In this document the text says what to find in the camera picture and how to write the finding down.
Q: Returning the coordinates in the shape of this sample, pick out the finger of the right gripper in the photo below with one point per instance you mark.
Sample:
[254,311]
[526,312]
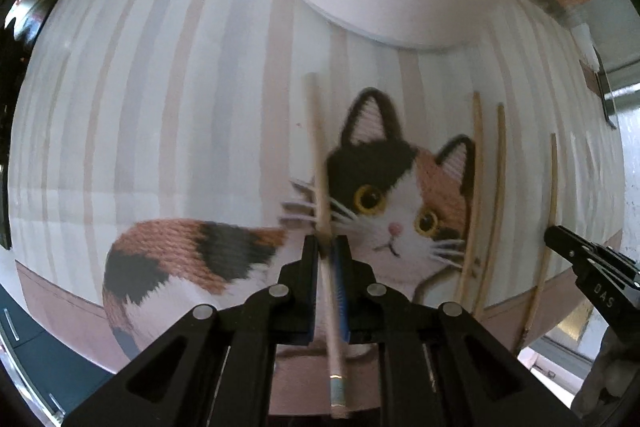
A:
[572,247]

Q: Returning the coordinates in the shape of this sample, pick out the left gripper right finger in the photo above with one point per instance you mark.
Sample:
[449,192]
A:
[352,279]

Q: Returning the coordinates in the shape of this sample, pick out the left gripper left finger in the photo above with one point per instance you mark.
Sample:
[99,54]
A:
[296,311]

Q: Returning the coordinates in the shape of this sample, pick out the wooden chopstick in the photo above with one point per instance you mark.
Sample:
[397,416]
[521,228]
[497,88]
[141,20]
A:
[323,232]
[476,202]
[545,253]
[496,217]

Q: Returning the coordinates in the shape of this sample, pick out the black smartphone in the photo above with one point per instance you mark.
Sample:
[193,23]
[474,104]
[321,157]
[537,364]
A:
[606,96]

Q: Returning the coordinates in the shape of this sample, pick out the brown card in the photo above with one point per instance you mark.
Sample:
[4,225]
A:
[591,78]

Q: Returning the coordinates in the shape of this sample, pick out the striped cat table mat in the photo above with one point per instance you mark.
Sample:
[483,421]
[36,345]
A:
[160,158]

